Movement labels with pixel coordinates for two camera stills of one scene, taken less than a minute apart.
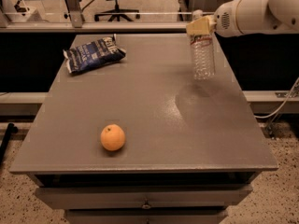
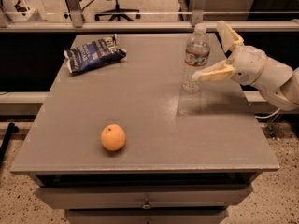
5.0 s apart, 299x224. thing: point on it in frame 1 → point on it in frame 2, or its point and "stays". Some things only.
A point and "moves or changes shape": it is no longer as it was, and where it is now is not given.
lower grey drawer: (146, 216) stays
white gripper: (224, 20) → (249, 65)
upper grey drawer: (227, 196) stays
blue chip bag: (92, 53) stays
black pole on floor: (9, 131) stays
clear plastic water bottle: (203, 52) moves or changes shape
